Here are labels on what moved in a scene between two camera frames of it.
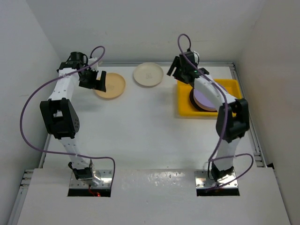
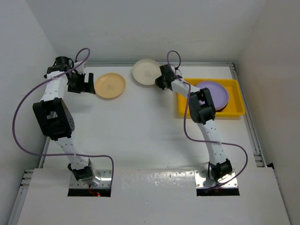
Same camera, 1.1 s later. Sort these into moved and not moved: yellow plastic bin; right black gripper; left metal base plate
Moved: right black gripper
Not moved: yellow plastic bin; left metal base plate
